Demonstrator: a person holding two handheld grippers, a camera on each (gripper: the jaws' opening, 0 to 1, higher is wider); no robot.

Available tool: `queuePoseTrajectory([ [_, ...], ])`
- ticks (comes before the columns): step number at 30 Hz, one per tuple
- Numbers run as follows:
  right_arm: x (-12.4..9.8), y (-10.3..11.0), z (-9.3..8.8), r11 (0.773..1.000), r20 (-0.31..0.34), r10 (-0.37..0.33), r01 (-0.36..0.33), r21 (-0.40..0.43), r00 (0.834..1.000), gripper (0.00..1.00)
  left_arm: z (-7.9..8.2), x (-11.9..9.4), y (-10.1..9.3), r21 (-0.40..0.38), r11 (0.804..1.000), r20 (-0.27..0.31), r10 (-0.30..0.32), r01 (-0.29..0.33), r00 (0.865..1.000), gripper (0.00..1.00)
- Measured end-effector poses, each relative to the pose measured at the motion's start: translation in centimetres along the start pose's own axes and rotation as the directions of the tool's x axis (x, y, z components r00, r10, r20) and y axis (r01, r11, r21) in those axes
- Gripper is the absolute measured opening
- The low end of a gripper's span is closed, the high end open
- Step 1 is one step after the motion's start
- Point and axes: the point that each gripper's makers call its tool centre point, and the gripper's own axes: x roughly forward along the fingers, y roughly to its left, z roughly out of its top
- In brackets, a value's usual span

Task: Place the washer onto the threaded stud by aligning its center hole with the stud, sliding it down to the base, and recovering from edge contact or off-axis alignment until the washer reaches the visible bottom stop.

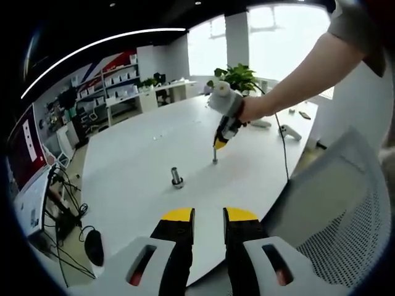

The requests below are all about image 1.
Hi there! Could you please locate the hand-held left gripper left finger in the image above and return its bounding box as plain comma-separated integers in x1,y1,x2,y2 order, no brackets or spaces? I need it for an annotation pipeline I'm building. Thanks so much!
107,207,196,296

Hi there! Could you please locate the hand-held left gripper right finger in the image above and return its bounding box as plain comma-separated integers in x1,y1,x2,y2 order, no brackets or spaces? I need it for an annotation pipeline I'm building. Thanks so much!
223,206,312,296

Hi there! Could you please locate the person's right hand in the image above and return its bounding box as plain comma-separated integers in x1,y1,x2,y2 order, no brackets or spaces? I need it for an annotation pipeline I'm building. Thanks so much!
237,95,269,125

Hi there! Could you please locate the potted green plant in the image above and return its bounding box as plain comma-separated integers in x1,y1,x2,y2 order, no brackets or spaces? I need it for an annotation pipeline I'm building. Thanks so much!
207,63,260,96

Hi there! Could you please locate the white background desk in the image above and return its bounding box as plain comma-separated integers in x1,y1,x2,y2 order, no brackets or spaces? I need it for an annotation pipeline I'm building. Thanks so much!
104,80,198,124

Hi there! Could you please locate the small background plant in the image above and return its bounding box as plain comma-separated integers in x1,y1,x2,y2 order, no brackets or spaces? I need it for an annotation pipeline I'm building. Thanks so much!
140,72,167,89

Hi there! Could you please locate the black oval mouse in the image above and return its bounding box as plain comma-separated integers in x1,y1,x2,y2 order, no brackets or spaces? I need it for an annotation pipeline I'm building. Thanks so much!
85,229,105,268

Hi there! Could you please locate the large window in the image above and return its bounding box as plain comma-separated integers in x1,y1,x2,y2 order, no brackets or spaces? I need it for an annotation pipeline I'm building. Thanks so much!
188,4,333,84

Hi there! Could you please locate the grey mesh office chair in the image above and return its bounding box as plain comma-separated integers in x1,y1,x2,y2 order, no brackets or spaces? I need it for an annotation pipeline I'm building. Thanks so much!
262,126,393,289

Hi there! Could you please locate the shelving with white bins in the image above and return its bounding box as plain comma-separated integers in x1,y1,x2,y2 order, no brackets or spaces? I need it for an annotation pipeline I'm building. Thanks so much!
46,54,139,124

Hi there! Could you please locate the white background office chair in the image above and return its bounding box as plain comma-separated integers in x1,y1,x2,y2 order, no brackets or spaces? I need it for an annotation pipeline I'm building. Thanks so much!
81,107,99,132

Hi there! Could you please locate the ceiling light strip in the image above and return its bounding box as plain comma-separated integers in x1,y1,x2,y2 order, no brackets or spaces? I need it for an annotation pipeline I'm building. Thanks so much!
20,27,188,99

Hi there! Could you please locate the white flat panel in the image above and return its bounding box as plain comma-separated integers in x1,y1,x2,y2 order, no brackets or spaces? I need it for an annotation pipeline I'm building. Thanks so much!
14,168,53,238

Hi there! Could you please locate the person's brown shirt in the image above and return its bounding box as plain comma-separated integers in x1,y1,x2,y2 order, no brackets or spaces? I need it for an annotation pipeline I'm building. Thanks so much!
326,0,395,78

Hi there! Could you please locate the monitor with red screen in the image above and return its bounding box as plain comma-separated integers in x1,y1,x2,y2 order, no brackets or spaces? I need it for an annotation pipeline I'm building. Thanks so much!
7,103,49,194

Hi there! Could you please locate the thick metal post with base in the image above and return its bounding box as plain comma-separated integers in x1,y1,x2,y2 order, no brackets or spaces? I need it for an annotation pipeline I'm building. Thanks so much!
170,166,185,189

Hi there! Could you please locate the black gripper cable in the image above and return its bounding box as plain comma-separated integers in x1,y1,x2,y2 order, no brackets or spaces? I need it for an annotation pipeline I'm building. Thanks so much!
253,83,291,183

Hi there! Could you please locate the black cable bundle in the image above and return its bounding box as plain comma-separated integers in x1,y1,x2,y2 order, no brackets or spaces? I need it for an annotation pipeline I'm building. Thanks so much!
43,166,96,287

